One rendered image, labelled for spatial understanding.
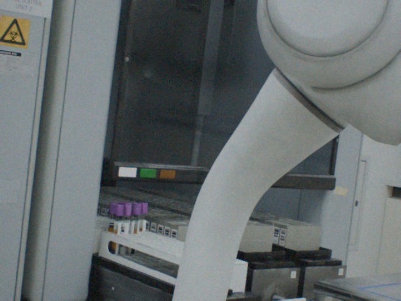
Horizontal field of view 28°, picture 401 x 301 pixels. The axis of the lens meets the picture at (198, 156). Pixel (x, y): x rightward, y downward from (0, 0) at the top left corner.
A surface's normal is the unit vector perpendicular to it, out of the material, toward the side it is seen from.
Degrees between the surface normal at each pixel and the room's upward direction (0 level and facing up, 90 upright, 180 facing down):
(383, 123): 137
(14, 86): 90
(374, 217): 90
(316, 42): 113
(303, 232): 90
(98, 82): 90
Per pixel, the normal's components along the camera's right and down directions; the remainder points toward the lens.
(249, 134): -0.65, -0.14
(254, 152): -0.38, 0.11
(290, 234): 0.62, 0.11
